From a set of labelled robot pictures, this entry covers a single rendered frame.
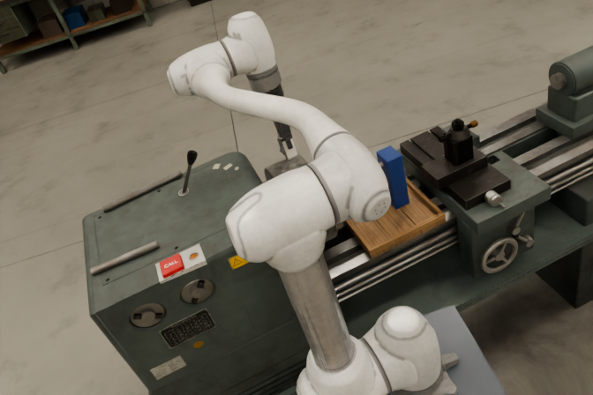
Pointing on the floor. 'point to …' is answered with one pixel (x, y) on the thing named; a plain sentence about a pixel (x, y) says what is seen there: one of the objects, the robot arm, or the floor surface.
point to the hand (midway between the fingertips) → (288, 146)
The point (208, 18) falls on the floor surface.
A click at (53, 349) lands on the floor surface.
